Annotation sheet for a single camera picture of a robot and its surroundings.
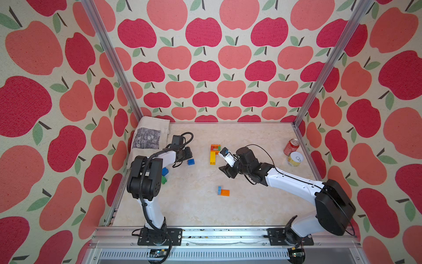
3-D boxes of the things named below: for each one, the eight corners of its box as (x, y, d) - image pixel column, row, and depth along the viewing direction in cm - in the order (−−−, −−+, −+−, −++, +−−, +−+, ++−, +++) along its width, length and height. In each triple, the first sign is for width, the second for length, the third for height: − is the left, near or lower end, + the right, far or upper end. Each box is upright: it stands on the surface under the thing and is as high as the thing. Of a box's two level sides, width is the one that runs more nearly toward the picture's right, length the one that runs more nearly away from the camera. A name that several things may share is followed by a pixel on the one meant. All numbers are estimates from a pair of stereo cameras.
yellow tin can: (289, 167, 101) (293, 161, 95) (285, 157, 105) (289, 151, 100) (300, 167, 101) (305, 161, 95) (296, 157, 105) (301, 151, 100)
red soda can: (285, 156, 105) (292, 146, 96) (282, 149, 108) (289, 138, 99) (293, 156, 105) (301, 146, 96) (290, 149, 108) (298, 138, 100)
